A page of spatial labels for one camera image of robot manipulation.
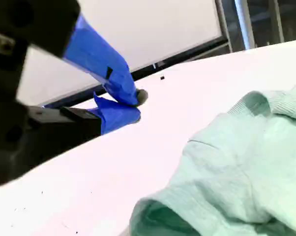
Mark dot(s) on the large white board panel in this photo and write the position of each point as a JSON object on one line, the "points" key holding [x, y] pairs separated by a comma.
{"points": [[150, 29]]}

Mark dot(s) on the grey metal frame post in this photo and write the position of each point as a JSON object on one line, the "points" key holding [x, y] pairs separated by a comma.
{"points": [[223, 24], [244, 23]]}

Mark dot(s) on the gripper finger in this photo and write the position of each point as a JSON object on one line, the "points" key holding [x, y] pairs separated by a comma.
{"points": [[98, 56], [118, 115]]}

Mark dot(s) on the black board frame bar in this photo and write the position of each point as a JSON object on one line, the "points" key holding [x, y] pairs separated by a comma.
{"points": [[187, 52]]}

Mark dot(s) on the pale green T-shirt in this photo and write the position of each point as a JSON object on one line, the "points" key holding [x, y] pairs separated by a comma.
{"points": [[236, 159]]}

